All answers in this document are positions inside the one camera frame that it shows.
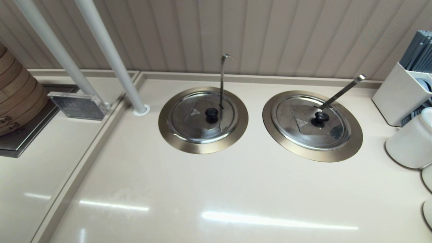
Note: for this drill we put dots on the steel lid black knob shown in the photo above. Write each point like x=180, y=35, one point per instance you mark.
x=297, y=131
x=189, y=125

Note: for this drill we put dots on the bamboo steamer stack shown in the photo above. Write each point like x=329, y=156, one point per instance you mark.
x=17, y=94

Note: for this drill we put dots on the white ceramic jar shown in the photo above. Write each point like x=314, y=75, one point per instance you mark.
x=410, y=145

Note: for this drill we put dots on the white utensil holder box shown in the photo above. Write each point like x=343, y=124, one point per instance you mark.
x=395, y=94

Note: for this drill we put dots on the grey chopsticks bundle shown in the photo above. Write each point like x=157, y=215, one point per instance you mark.
x=420, y=50

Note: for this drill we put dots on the white metal pole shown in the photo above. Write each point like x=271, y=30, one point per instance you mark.
x=49, y=37
x=109, y=50

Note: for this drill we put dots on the clear acrylic sign block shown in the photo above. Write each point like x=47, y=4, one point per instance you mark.
x=77, y=106

